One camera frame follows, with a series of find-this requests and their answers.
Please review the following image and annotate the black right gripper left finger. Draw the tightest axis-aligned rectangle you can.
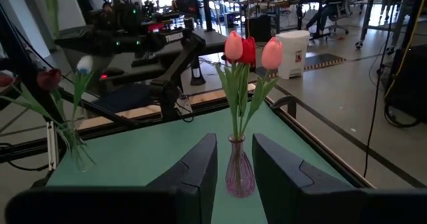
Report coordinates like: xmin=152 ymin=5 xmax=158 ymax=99
xmin=145 ymin=133 xmax=219 ymax=224

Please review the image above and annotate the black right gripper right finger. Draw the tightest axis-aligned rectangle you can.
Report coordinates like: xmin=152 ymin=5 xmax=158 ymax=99
xmin=252 ymin=133 xmax=361 ymax=224

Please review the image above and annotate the pale blue artificial tulip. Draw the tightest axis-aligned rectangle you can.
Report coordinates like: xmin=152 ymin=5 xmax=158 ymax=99
xmin=71 ymin=54 xmax=97 ymax=141

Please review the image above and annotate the dark red artificial tulip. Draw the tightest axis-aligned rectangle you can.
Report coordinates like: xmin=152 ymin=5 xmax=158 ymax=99
xmin=35 ymin=68 xmax=76 ymax=145
xmin=0 ymin=70 xmax=67 ymax=131

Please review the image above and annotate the pink artificial tulip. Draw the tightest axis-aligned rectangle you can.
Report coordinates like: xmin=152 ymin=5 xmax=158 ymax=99
xmin=240 ymin=37 xmax=284 ymax=138
xmin=215 ymin=30 xmax=244 ymax=140

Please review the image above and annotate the red and pink tulips bouquet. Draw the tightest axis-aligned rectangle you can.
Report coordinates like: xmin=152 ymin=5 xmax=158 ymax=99
xmin=238 ymin=37 xmax=253 ymax=138

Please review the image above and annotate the purple ribbed glass vase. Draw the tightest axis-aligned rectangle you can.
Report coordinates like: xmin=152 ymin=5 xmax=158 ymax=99
xmin=225 ymin=134 xmax=256 ymax=199

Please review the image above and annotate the clear glass vase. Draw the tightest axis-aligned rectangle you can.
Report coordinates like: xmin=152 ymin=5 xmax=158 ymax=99
xmin=58 ymin=122 xmax=97 ymax=173

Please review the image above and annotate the green table mat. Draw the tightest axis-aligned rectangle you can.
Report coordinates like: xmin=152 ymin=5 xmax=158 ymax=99
xmin=46 ymin=101 xmax=355 ymax=224

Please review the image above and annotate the black table clamp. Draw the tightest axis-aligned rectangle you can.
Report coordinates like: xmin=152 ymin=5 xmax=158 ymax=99
xmin=270 ymin=95 xmax=298 ymax=119

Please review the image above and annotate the black desk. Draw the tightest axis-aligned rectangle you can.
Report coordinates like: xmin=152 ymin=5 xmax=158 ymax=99
xmin=99 ymin=29 xmax=228 ymax=87

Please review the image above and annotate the white pedal bin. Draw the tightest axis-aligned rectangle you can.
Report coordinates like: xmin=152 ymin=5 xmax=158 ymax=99
xmin=275 ymin=29 xmax=311 ymax=81

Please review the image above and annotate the black mat with hazard stripes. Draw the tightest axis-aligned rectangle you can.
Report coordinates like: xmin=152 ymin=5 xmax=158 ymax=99
xmin=256 ymin=53 xmax=347 ymax=79

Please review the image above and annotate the black computer tower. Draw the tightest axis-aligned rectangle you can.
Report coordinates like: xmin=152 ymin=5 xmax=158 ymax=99
xmin=246 ymin=14 xmax=273 ymax=43

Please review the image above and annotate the black equipment case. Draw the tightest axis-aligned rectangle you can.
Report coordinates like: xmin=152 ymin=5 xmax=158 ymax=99
xmin=383 ymin=43 xmax=427 ymax=127

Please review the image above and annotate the person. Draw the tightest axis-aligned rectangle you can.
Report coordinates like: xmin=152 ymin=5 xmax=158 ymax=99
xmin=305 ymin=0 xmax=348 ymax=35

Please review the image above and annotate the black office chair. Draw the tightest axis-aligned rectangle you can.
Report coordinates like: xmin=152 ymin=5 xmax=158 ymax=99
xmin=325 ymin=0 xmax=355 ymax=37

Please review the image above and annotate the white metal bracket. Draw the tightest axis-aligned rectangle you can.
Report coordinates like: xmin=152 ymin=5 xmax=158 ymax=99
xmin=45 ymin=121 xmax=60 ymax=172

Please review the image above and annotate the black hanging cable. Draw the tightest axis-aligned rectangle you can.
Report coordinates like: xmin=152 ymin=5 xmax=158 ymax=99
xmin=362 ymin=0 xmax=392 ymax=179

